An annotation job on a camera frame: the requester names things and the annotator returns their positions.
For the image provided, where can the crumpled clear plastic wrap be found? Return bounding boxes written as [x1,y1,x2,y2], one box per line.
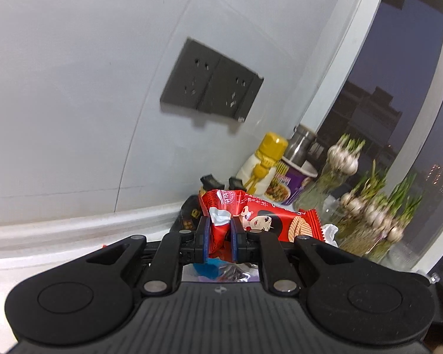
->
[322,224,338,248]

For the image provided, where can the black wall socket panel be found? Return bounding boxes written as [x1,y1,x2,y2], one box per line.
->
[160,37,264,122]

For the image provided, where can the red biscuit snack wrapper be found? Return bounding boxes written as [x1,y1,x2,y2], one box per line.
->
[199,189,325,256]

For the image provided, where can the garlic sprouts in glass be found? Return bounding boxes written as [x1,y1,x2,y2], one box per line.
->
[293,133,366,214]

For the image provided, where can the blue plastic bowl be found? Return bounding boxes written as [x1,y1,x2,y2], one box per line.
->
[193,258,226,281]

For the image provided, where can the purple instant noodle cup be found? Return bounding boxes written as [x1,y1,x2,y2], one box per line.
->
[264,158,317,205]

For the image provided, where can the white bottle yellow cap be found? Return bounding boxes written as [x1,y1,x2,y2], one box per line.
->
[236,132,288,196]

